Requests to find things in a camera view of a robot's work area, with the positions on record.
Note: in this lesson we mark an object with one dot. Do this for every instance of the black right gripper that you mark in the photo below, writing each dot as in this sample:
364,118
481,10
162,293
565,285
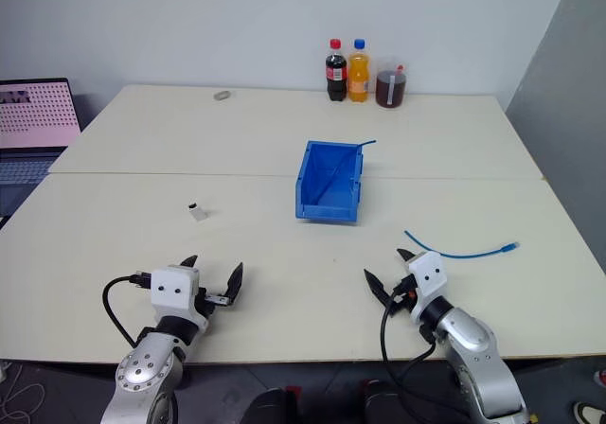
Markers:
403,293

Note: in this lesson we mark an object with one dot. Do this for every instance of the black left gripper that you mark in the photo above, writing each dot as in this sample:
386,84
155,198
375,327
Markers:
204,298

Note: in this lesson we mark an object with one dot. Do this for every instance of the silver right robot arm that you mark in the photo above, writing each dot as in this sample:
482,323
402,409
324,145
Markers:
473,348

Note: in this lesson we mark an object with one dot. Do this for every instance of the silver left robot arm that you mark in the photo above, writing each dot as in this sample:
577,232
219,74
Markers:
142,376

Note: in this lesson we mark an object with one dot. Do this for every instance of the small white adapter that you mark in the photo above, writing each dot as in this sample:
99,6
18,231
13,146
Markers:
199,213

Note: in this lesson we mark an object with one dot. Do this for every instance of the blue plastic storage bin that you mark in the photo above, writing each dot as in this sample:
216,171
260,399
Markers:
331,185

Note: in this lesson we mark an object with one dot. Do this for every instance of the dark rounded shape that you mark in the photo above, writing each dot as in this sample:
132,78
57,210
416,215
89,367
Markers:
274,407

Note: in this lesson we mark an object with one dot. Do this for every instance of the small grey tape roll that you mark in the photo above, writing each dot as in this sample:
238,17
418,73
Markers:
221,95

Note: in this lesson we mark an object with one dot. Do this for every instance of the clear jar dark red liquid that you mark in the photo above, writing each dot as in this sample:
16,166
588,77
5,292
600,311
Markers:
391,90

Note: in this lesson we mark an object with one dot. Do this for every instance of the orange soda bottle blue cap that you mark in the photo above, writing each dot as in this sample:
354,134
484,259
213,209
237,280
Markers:
359,76

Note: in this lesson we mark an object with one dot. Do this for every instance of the cola bottle red cap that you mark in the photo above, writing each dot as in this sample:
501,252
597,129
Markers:
336,74

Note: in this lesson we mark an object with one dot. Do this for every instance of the red object on floor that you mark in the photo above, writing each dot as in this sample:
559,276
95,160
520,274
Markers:
601,377

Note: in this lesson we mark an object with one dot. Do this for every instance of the open laptop pink screen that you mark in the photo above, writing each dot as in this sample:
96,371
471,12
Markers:
33,116

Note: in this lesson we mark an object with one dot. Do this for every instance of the white and black shoe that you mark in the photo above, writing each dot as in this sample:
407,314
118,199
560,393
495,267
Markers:
589,413

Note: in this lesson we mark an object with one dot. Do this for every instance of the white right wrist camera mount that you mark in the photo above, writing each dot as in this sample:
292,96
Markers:
428,272

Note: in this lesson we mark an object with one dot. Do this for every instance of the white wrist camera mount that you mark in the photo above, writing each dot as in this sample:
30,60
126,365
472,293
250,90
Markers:
428,272
170,289

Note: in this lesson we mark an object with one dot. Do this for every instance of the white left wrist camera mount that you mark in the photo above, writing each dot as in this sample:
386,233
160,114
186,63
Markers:
170,289

